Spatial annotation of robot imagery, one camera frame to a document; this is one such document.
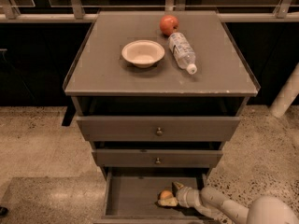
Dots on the white cylindrical post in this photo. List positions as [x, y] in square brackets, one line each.
[287, 94]

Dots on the grey open bottom drawer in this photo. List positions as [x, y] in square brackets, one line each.
[132, 196]

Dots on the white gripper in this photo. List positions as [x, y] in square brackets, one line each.
[184, 195]

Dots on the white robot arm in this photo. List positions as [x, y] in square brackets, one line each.
[209, 202]

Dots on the grey middle drawer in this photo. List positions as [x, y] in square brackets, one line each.
[156, 158]

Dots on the small orange fruit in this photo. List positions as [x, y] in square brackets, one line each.
[166, 194]

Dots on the red apple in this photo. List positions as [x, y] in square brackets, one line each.
[168, 24]

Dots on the metal railing frame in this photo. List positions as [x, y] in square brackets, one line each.
[80, 10]

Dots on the grey top drawer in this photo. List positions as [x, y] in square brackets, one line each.
[159, 129]

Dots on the clear plastic water bottle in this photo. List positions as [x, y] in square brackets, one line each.
[183, 52]

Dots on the grey wooden drawer cabinet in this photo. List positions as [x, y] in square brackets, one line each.
[101, 83]

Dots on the beige paper bowl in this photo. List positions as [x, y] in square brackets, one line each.
[143, 53]

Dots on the dark shoe tip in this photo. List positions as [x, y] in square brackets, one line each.
[3, 211]

